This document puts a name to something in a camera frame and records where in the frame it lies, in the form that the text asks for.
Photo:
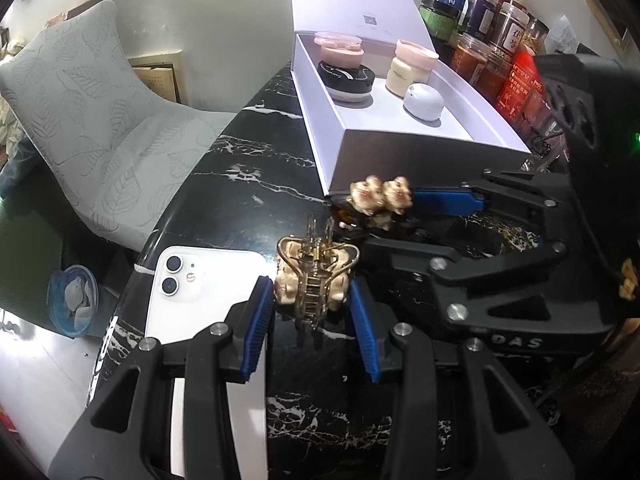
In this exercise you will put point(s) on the black lid powder jar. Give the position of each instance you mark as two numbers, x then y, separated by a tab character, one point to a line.
345	77

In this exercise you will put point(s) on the blue plastic container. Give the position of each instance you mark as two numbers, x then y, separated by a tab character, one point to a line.
72	300

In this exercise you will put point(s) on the pink round jar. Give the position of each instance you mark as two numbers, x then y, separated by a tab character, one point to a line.
340	52

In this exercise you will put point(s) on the gold picture frame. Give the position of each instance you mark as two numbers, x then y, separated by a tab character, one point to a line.
607	15

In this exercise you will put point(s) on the white smartphone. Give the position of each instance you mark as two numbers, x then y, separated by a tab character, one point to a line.
215	285

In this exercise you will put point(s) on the dark green seat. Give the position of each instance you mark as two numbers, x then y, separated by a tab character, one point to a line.
30	245

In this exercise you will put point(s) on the dark jar white label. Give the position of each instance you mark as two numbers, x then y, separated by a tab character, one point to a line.
512	30

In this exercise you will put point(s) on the gold hair claw clip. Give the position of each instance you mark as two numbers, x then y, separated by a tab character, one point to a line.
310	280

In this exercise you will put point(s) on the grey leaf pattern cushion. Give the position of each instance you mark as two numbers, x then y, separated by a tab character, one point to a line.
100	125

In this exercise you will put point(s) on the white paper receipt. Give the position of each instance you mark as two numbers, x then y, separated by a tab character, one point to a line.
565	32

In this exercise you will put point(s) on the white egg-shaped case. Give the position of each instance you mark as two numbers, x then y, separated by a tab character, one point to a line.
422	102

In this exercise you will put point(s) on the purple label clear jar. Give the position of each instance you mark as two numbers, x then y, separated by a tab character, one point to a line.
482	10

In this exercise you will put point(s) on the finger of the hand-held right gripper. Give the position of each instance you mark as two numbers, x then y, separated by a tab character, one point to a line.
450	275
445	201

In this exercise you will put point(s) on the wooden frame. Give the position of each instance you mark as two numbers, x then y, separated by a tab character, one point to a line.
157	77

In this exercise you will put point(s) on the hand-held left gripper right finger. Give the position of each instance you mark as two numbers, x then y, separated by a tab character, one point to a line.
367	330

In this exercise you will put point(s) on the cream jar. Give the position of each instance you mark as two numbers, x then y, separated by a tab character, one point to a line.
407	72

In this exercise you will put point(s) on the orange contents clear jar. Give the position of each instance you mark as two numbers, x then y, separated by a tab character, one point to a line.
467	57
492	77

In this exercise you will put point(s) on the light brown contents jar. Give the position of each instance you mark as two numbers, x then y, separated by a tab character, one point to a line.
537	35

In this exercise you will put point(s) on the red tin can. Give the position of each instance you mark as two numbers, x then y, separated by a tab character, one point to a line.
520	90

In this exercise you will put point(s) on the white gift box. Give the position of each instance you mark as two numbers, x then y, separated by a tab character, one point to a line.
400	160

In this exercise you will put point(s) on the green label black lid jar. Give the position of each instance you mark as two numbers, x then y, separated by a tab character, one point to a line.
440	20

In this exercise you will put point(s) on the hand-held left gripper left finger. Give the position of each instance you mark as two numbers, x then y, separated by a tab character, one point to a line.
255	330

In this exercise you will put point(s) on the dark bear hair claw clip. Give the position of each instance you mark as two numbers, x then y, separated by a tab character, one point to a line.
372	195

